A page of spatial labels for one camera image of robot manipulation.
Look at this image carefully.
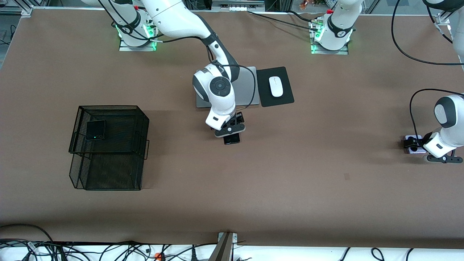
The lilac flip phone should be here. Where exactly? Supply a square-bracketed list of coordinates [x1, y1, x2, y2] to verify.
[403, 135, 427, 154]

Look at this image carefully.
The small black flip phone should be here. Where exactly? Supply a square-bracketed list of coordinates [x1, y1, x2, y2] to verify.
[86, 120, 106, 141]

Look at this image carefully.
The silver closed laptop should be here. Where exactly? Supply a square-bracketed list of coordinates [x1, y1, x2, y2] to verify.
[196, 66, 261, 109]

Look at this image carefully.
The black mouse pad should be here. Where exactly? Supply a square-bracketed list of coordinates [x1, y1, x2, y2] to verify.
[256, 66, 295, 108]

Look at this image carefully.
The white computer mouse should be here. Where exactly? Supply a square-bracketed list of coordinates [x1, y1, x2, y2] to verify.
[269, 76, 284, 98]

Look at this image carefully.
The white power strip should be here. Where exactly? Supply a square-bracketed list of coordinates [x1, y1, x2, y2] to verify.
[212, 1, 265, 11]

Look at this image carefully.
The black mesh two-tier tray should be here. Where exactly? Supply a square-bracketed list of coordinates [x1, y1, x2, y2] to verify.
[68, 105, 150, 191]

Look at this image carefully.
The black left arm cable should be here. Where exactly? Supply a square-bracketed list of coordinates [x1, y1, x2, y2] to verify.
[391, 0, 464, 142]

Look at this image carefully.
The long black table cable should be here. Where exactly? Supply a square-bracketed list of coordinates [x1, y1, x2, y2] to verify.
[248, 11, 319, 33]

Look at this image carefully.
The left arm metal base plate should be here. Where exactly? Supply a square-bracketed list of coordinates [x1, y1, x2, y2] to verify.
[311, 42, 349, 55]

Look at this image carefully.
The short black table cable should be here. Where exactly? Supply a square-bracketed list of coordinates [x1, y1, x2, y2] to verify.
[288, 10, 325, 23]

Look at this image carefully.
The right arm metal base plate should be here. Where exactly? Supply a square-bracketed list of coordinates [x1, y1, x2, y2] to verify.
[119, 36, 157, 52]

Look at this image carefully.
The silver frame corner bracket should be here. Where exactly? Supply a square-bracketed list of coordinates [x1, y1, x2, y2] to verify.
[0, 0, 49, 16]
[437, 0, 464, 26]

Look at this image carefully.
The grey metal camera post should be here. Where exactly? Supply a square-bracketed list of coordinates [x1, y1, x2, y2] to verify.
[208, 232, 238, 261]

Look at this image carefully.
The thick black floor cable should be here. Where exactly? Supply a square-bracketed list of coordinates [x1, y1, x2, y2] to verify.
[0, 224, 55, 250]

